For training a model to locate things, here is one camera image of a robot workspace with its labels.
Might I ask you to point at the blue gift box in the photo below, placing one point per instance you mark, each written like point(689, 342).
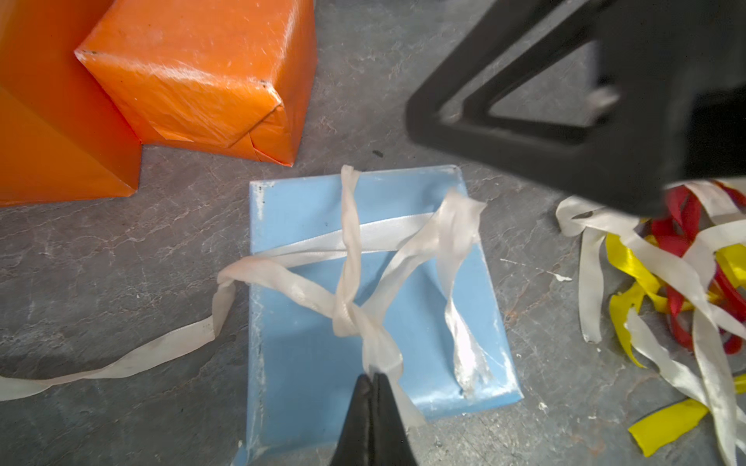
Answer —
point(301, 375)

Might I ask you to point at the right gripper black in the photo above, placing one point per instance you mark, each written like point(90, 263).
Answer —
point(669, 105)

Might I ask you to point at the orange box red ribbon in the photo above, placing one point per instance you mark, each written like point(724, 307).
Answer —
point(62, 137)

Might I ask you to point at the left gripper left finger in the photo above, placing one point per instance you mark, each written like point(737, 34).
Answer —
point(355, 445)

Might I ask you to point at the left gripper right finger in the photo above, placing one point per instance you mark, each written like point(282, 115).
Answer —
point(389, 443)

